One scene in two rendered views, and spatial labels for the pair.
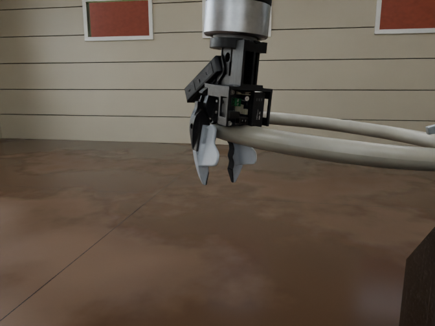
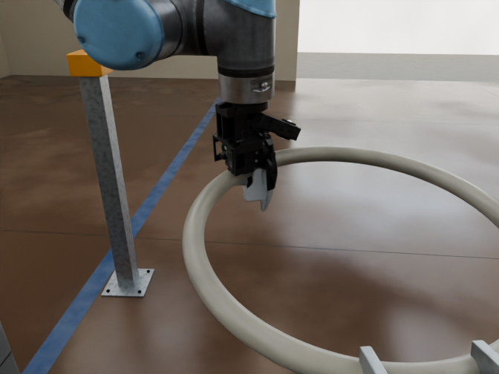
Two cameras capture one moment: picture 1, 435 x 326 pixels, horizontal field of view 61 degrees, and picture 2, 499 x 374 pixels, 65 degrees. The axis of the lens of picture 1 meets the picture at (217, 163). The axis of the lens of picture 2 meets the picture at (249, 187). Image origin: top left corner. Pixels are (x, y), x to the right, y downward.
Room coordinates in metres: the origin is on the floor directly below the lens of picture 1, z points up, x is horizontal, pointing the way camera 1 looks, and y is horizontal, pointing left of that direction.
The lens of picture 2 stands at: (0.49, -0.67, 1.28)
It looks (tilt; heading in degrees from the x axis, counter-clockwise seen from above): 27 degrees down; 85
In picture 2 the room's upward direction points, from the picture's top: straight up
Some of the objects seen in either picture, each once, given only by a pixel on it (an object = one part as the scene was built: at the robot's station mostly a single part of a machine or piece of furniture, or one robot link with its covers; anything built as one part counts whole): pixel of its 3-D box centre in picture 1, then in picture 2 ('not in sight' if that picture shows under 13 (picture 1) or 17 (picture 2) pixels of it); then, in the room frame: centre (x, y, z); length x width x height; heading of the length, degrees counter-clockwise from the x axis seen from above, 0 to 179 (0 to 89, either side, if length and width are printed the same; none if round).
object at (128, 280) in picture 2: not in sight; (111, 183); (0.04, 0.89, 0.54); 0.20 x 0.20 x 1.09; 82
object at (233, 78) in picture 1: (234, 84); (244, 133); (0.54, -0.02, 1.06); 0.09 x 0.08 x 0.12; 30
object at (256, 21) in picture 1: (238, 24); (247, 85); (0.55, -0.03, 1.14); 0.10 x 0.09 x 0.05; 120
